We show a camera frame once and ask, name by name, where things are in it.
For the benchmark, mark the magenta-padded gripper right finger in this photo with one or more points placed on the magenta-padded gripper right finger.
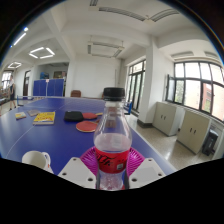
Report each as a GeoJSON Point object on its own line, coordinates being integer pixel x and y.
{"type": "Point", "coordinates": [146, 171]}

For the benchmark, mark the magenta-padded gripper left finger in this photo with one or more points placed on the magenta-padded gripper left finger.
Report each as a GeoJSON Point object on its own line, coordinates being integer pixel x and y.
{"type": "Point", "coordinates": [75, 170]}

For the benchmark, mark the clear red-labelled water bottle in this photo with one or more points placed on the clear red-labelled water bottle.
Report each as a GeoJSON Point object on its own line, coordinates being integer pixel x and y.
{"type": "Point", "coordinates": [112, 146]}

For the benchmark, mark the white mug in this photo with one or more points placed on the white mug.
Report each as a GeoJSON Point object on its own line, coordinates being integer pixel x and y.
{"type": "Point", "coordinates": [35, 159]}

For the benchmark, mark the red table tennis paddle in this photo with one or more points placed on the red table tennis paddle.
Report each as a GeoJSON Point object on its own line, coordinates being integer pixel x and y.
{"type": "Point", "coordinates": [86, 126]}
{"type": "Point", "coordinates": [89, 116]}

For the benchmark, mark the small beige cabinet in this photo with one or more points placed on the small beige cabinet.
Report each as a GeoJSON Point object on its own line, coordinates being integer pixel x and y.
{"type": "Point", "coordinates": [166, 118]}

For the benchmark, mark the large yellow book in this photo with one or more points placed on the large yellow book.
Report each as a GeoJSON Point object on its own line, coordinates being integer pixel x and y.
{"type": "Point", "coordinates": [44, 118]}

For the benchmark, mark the large beige cabinet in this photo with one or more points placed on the large beige cabinet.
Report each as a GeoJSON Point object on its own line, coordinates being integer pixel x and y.
{"type": "Point", "coordinates": [193, 131]}

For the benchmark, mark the black waste bin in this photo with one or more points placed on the black waste bin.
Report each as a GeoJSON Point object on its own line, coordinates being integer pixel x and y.
{"type": "Point", "coordinates": [210, 142]}

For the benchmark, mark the grey booklet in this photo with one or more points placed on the grey booklet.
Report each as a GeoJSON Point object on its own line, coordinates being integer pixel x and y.
{"type": "Point", "coordinates": [33, 112]}

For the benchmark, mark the brown armchair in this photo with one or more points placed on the brown armchair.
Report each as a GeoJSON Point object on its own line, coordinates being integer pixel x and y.
{"type": "Point", "coordinates": [75, 93]}

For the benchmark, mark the small yellow blue book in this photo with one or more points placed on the small yellow blue book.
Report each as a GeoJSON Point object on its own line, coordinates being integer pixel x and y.
{"type": "Point", "coordinates": [20, 115]}

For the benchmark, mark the folded blue table tennis table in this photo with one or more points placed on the folded blue table tennis table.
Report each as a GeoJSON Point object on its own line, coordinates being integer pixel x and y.
{"type": "Point", "coordinates": [48, 87]}

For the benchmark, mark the black-framed glass door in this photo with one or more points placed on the black-framed glass door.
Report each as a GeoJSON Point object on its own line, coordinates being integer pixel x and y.
{"type": "Point", "coordinates": [136, 85]}

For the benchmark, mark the large black-framed window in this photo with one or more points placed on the large black-framed window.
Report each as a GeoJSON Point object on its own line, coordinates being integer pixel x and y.
{"type": "Point", "coordinates": [193, 88]}

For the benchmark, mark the dark brown door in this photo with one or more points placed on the dark brown door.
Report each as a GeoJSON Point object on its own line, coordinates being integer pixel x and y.
{"type": "Point", "coordinates": [26, 83]}

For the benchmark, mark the ceiling air conditioner unit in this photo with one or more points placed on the ceiling air conditioner unit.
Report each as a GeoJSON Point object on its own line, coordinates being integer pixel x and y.
{"type": "Point", "coordinates": [105, 50]}

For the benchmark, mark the ceiling lights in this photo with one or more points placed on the ceiling lights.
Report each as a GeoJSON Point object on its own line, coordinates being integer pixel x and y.
{"type": "Point", "coordinates": [20, 39]}

